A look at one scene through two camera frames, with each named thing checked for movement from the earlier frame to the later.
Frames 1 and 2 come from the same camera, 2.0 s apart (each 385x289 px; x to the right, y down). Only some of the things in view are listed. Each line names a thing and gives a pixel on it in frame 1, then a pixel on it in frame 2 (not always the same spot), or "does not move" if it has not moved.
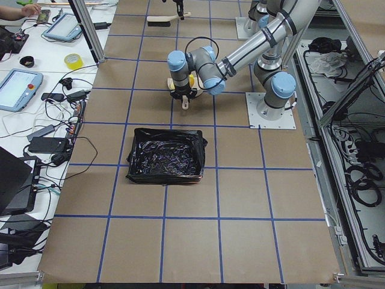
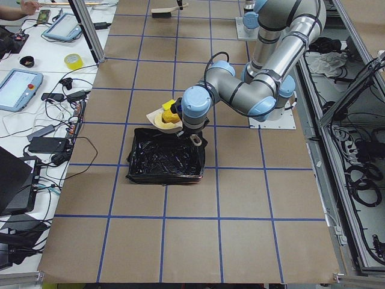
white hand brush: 163,21 to 165,12
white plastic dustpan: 198,85 to 151,117
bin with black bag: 165,156 does not move
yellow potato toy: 191,80 to 168,117
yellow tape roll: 73,61 does not move
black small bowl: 27,61 does not move
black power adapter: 48,145 does not move
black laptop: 19,183 does not move
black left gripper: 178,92 to 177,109
